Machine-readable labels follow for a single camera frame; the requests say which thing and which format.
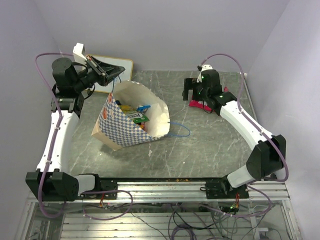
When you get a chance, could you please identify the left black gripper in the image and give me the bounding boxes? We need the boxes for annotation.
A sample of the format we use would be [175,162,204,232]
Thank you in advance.
[73,55,126,92]

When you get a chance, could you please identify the red pink snack packet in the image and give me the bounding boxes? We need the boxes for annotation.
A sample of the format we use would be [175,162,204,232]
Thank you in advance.
[188,87,234,115]

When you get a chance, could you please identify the green snack packet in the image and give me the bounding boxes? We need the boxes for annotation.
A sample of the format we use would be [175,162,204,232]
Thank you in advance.
[125,111,149,124]

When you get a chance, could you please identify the blue checkered paper bag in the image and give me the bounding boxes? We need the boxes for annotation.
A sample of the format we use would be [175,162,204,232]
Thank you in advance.
[91,80,176,151]

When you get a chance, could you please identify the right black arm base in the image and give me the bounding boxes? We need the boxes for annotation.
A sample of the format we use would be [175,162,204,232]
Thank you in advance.
[199,179,249,199]

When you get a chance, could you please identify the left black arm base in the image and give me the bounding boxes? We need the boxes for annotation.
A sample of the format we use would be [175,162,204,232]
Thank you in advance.
[76,178,118,200]

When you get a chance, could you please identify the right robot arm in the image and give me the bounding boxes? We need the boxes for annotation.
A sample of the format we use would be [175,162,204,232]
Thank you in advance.
[182,69,286,198]

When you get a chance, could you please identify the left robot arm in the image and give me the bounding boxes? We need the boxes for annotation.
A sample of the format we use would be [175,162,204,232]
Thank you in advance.
[25,55,125,202]

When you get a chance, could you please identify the small yellow-framed whiteboard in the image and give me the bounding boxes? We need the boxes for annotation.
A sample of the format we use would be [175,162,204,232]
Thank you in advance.
[92,54,134,93]

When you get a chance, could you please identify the blue candy packet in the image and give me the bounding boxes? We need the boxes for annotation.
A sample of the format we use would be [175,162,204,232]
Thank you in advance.
[136,105,151,115]

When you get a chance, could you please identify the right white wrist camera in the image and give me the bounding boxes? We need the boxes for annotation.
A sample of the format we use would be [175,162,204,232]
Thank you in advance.
[196,64,213,83]

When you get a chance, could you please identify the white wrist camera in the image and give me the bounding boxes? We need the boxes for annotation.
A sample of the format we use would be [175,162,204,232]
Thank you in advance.
[196,64,213,83]
[72,42,87,65]

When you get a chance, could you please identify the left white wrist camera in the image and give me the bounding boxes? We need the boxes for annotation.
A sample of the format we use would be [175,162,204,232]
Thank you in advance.
[72,42,87,65]

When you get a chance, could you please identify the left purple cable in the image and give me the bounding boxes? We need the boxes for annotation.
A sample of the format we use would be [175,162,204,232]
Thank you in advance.
[34,52,134,221]

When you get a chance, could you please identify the aluminium rail frame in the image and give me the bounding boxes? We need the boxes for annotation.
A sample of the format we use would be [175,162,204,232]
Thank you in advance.
[16,178,302,240]

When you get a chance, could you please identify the loose floor cables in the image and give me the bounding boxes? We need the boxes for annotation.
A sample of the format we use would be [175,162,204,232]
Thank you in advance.
[82,189,276,240]

